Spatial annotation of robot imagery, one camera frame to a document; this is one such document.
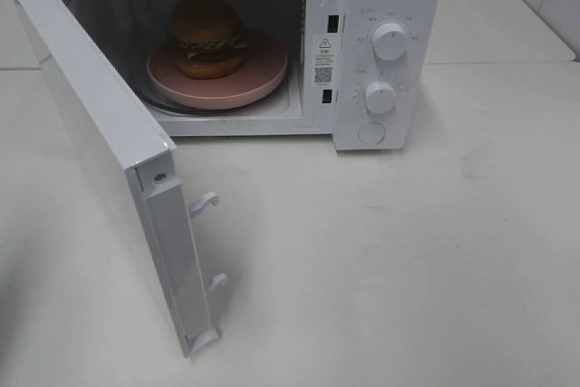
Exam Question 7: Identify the round white door button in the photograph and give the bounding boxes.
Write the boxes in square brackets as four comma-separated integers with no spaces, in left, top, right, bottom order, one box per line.
[358,122,386,146]

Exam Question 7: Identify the pink round plate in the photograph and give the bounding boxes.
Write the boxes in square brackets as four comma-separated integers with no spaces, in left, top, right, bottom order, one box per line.
[146,30,289,111]

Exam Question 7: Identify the white microwave door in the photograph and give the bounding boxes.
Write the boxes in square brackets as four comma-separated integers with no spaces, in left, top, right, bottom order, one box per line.
[14,0,227,356]

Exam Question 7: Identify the toy burger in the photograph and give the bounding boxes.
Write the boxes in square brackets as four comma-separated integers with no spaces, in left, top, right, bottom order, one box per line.
[168,0,247,80]

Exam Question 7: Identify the lower white dial knob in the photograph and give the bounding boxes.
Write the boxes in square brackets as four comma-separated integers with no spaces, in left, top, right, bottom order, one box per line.
[363,81,397,114]

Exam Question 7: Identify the white dial knob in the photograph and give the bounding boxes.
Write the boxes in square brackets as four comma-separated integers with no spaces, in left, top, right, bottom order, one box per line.
[363,81,397,114]
[372,19,410,61]

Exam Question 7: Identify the white warning label sticker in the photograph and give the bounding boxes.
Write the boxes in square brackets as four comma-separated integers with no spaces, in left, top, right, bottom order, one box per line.
[311,33,339,88]

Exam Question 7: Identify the white microwave oven body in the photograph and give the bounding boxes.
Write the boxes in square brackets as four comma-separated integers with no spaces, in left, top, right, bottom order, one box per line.
[62,0,438,150]

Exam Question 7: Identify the upper white dial knob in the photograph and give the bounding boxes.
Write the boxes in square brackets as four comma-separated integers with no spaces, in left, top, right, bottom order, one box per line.
[372,19,410,61]

